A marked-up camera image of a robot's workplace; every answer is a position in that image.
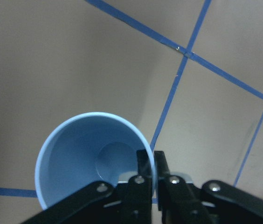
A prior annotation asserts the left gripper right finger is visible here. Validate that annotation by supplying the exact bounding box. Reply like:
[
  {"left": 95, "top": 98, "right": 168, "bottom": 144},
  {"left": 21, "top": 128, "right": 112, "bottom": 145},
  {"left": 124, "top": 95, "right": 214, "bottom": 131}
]
[{"left": 154, "top": 151, "right": 263, "bottom": 224}]

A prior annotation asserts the light blue plastic cup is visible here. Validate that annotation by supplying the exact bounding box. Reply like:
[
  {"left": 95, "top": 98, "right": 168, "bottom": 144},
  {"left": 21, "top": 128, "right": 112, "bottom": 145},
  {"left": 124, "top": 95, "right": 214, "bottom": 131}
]
[{"left": 35, "top": 112, "right": 156, "bottom": 209}]

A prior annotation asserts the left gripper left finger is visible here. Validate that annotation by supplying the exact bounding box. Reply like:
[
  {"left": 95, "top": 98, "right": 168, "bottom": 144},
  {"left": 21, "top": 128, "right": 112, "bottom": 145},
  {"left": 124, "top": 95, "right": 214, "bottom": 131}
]
[{"left": 25, "top": 149, "right": 152, "bottom": 224}]

